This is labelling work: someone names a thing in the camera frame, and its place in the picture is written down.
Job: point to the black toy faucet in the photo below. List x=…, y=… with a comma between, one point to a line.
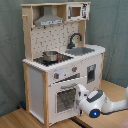
x=72, y=43

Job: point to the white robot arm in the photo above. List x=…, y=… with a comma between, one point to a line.
x=96, y=102

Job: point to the right red stove knob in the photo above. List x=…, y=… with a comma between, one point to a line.
x=74, y=69

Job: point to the black toy stovetop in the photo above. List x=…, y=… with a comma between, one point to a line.
x=61, y=58

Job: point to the silver toy sink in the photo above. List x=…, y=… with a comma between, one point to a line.
x=79, y=51

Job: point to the left red stove knob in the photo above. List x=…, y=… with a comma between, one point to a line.
x=56, y=75

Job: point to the white oven door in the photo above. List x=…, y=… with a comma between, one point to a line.
x=61, y=100

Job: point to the small silver pot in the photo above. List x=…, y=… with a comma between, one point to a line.
x=50, y=56

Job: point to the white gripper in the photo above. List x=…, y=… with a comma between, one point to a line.
x=81, y=93

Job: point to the red stove knob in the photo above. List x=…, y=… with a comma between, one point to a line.
x=56, y=75
x=74, y=69

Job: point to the wooden toy kitchen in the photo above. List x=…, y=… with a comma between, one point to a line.
x=37, y=40

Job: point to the toy microwave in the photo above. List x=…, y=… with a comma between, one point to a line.
x=78, y=11

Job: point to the grey range hood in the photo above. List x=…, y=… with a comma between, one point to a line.
x=48, y=18

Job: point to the white dishwasher door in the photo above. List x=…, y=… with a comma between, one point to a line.
x=90, y=72

